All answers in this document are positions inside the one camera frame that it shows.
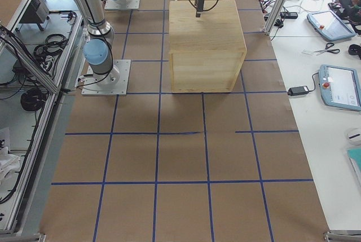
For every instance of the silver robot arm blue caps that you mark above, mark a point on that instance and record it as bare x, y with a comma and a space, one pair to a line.
98, 50

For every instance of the wooden drawer cabinet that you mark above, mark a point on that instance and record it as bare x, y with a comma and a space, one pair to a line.
206, 52

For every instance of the black power adapter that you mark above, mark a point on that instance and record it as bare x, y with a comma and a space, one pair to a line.
298, 90

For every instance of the blue teach pendant far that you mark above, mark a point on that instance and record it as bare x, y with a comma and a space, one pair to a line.
330, 26

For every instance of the blue teach pendant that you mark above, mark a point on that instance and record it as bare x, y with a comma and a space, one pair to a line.
330, 26
339, 87

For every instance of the blue teach pendant near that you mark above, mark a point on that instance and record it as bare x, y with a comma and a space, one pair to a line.
339, 87

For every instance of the black handled scissors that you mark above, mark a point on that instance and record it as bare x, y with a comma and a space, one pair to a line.
328, 48

